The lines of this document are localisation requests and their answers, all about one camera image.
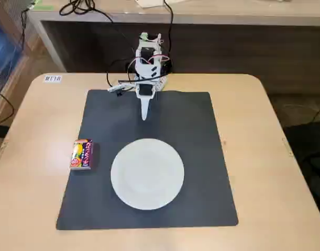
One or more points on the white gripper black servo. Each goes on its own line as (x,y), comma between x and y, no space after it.
(144,90)

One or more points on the purple candy box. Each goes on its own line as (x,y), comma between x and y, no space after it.
(82,155)

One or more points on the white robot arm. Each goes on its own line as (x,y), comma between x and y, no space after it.
(146,69)

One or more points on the white round dish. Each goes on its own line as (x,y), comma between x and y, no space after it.
(147,173)

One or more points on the dark grey mat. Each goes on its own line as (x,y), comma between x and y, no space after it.
(201,130)

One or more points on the white label sticker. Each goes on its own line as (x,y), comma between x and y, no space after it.
(52,79)

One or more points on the white paper sheet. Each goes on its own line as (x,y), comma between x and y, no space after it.
(149,2)

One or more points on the beige background desk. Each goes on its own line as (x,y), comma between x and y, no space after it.
(227,15)

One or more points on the blue plastic container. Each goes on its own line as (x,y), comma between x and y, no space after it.
(4,47)

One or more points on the small white wrist camera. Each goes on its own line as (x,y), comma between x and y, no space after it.
(115,88)

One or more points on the metal table edge bracket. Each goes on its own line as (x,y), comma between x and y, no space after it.
(2,150)
(287,147)

